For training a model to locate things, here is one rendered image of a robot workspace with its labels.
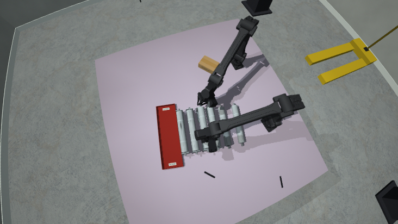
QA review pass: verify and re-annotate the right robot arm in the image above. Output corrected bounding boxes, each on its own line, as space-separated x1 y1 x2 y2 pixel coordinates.
201 16 259 108

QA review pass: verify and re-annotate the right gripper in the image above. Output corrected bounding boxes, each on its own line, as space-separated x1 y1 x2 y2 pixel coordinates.
197 92 208 106

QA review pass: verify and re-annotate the red scrap tray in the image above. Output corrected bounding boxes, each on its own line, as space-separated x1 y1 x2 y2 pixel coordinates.
156 104 183 170

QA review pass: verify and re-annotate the brown cardboard box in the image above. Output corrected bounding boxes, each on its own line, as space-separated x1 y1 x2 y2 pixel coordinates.
198 56 219 74

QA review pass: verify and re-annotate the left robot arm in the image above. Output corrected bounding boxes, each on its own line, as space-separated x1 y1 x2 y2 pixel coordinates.
194 94 305 153

